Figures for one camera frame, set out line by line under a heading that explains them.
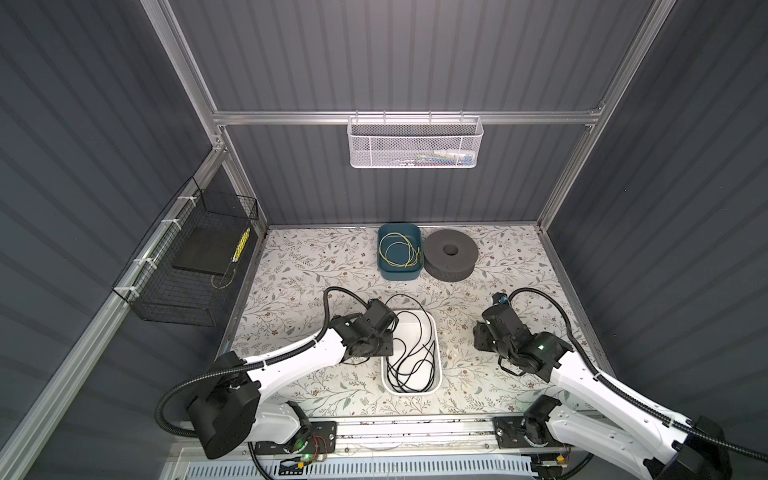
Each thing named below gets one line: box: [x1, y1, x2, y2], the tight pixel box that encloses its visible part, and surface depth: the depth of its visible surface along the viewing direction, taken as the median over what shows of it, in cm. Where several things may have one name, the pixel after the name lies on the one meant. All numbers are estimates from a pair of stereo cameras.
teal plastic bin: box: [377, 223, 424, 281], surface depth 113 cm
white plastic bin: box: [380, 309, 443, 397], surface depth 88 cm
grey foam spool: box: [423, 229, 479, 282], surface depth 107 cm
